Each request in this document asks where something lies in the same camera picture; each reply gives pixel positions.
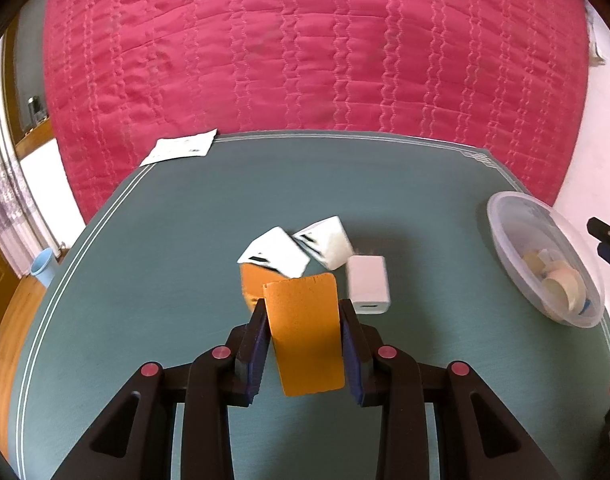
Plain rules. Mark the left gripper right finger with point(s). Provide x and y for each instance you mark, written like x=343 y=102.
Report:
x=477 y=435

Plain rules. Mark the beige wedge block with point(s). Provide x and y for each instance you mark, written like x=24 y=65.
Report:
x=537 y=261

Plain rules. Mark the clear plastic bowl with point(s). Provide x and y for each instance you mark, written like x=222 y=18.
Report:
x=519 y=223

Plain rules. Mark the white charger adapter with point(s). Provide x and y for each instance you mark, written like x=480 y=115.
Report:
x=367 y=284

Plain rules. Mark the patterned curtain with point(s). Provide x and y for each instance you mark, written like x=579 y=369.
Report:
x=24 y=233

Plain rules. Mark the red quilted bedspread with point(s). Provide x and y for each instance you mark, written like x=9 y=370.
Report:
x=509 y=76

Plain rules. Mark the white marked cube block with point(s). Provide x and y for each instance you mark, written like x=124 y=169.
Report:
x=276 y=250

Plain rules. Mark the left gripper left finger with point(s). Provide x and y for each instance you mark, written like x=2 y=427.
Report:
x=132 y=437

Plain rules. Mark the white tape spool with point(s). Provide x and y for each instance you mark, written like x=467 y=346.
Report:
x=567 y=285

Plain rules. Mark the blue waste bin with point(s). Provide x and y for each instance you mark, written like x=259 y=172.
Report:
x=45 y=267

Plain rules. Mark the white paper card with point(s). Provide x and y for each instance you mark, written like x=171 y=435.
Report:
x=197 y=145

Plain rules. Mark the wooden shelf ledge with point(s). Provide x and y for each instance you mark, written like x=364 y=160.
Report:
x=34 y=139

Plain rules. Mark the blue foam block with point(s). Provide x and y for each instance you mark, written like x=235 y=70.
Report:
x=586 y=306

